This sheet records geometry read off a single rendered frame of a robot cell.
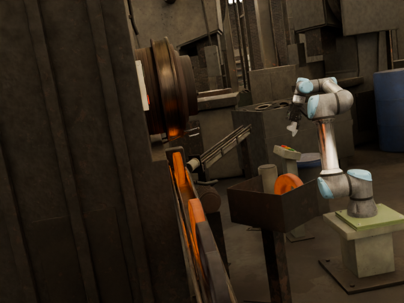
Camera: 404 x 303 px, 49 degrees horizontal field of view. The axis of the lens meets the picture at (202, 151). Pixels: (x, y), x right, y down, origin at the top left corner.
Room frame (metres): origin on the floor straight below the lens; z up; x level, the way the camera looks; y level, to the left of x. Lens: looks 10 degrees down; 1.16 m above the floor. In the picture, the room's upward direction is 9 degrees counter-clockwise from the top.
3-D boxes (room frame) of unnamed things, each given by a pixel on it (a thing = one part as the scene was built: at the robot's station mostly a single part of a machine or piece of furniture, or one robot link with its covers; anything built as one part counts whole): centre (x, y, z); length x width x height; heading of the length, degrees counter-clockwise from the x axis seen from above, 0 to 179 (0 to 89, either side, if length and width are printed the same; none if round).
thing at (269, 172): (2.80, -0.40, 0.26); 0.12 x 0.12 x 0.52
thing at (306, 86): (2.69, -0.69, 0.99); 0.11 x 0.11 x 0.08; 88
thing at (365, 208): (2.22, -0.78, 0.37); 0.15 x 0.15 x 0.10
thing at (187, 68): (2.12, 0.02, 1.11); 0.28 x 0.06 x 0.28; 6
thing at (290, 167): (2.86, -0.55, 0.31); 0.24 x 0.16 x 0.62; 6
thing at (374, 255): (2.22, -0.78, 0.13); 0.40 x 0.40 x 0.26; 4
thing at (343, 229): (2.22, -0.78, 0.28); 0.32 x 0.32 x 0.04; 4
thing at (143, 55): (2.10, 0.19, 1.12); 0.47 x 0.10 x 0.47; 6
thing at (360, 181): (2.22, -0.77, 0.49); 0.13 x 0.12 x 0.14; 88
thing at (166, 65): (2.11, 0.11, 1.11); 0.47 x 0.06 x 0.47; 6
